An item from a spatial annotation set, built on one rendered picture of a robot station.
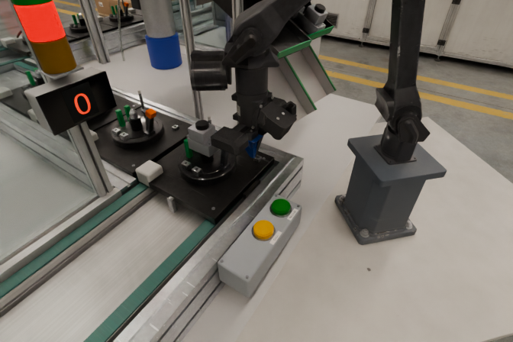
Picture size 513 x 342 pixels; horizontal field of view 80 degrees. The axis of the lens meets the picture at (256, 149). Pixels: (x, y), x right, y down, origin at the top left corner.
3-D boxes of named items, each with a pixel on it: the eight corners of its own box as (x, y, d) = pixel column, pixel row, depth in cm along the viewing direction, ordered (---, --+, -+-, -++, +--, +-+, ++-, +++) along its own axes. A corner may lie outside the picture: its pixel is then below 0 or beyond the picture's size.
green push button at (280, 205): (293, 209, 66) (293, 202, 65) (284, 221, 64) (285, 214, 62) (277, 201, 68) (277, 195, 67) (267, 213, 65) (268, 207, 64)
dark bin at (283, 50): (308, 47, 80) (321, 23, 74) (275, 60, 72) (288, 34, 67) (239, -15, 87) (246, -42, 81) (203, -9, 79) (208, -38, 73)
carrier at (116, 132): (200, 133, 90) (195, 95, 83) (133, 179, 74) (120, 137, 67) (145, 111, 101) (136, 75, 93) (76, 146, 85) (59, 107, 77)
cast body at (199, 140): (221, 147, 72) (219, 122, 68) (209, 157, 69) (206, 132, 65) (195, 137, 75) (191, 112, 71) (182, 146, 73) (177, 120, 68)
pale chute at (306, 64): (327, 95, 101) (337, 89, 98) (303, 110, 94) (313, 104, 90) (283, 21, 100) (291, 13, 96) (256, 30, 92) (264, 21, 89)
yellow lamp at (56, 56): (83, 66, 51) (72, 36, 48) (53, 76, 47) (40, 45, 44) (66, 60, 53) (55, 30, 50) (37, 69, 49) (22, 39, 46)
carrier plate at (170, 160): (274, 162, 79) (274, 156, 78) (215, 225, 63) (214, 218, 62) (204, 134, 90) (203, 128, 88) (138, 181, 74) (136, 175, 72)
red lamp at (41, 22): (72, 35, 48) (59, 1, 45) (39, 44, 44) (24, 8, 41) (54, 30, 50) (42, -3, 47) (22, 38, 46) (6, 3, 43)
